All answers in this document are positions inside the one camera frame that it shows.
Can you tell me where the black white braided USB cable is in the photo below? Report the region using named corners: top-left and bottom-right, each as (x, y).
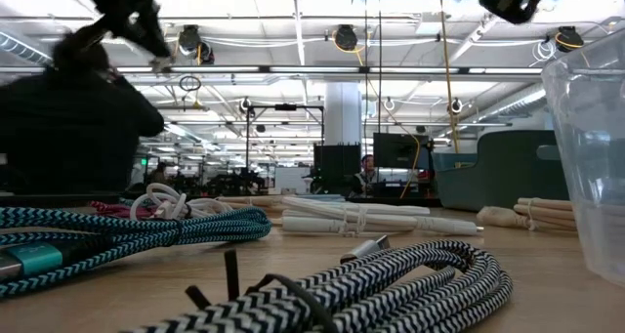
top-left (116, 234), bottom-right (514, 333)

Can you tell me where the black equipment cabinet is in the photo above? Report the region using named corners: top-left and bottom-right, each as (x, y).
top-left (312, 144), bottom-right (363, 198)

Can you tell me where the person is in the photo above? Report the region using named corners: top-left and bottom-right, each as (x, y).
top-left (0, 28), bottom-right (166, 197)
top-left (148, 161), bottom-right (170, 186)
top-left (352, 153), bottom-right (387, 197)

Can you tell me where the white cable coil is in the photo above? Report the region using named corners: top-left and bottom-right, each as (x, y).
top-left (271, 194), bottom-right (485, 237)

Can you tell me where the small white USB cable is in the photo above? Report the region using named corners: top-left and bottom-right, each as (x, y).
top-left (129, 182), bottom-right (235, 222)

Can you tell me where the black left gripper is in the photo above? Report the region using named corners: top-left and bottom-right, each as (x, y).
top-left (72, 0), bottom-right (152, 29)

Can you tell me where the white building column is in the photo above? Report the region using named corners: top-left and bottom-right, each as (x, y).
top-left (324, 81), bottom-right (363, 146)

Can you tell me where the teal braided USB cable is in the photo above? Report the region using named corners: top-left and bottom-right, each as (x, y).
top-left (0, 204), bottom-right (273, 300)

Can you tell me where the maroon braided USB cable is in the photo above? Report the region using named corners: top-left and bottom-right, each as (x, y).
top-left (87, 199), bottom-right (147, 221)

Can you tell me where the black distant monitor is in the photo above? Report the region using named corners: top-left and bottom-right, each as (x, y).
top-left (373, 132), bottom-right (432, 171)

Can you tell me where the clear plastic container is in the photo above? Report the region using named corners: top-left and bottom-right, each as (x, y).
top-left (540, 27), bottom-right (625, 288)

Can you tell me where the teal plastic bin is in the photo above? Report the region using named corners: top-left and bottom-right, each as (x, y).
top-left (432, 129), bottom-right (570, 213)

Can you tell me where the yellow extension cord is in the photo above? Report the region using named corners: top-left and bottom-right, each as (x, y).
top-left (436, 0), bottom-right (463, 154)

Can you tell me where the beige cable coil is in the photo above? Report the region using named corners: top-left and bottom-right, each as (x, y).
top-left (476, 196), bottom-right (580, 232)
top-left (214, 194), bottom-right (294, 210)

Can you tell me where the black distant gantry frame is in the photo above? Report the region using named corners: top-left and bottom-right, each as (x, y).
top-left (245, 104), bottom-right (327, 178)

